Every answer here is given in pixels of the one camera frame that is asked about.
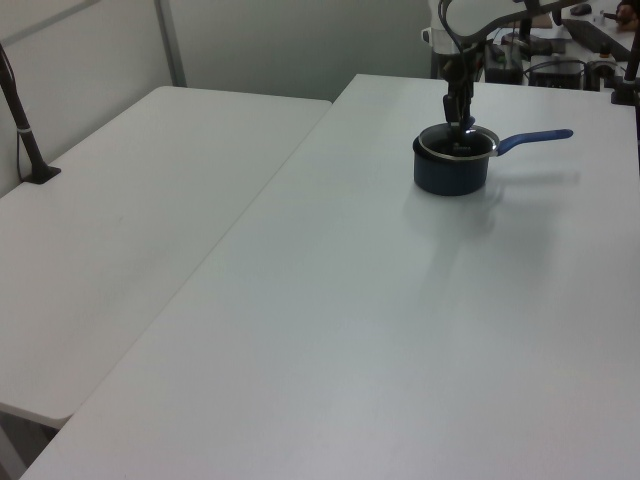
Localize black cable on robot arm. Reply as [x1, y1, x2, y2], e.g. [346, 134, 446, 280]
[437, 0, 476, 96]

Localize grey metal frame post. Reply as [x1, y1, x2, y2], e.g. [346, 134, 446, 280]
[153, 0, 187, 90]

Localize black camera pole, white band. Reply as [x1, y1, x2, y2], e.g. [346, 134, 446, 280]
[0, 42, 63, 186]

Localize black clamped camera pole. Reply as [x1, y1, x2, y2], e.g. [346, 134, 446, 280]
[609, 28, 640, 107]

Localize black controller box with cables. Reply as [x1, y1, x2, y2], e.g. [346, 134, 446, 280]
[528, 54, 587, 90]

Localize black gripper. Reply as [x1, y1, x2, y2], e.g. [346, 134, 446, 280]
[441, 49, 477, 132]

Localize dark blue saucepan, blue handle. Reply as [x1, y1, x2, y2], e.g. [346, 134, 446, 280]
[412, 127, 575, 197]

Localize glass lid with blue knob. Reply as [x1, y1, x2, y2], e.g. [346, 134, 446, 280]
[417, 114, 501, 162]

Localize black electronics box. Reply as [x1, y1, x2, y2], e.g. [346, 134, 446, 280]
[483, 42, 525, 85]

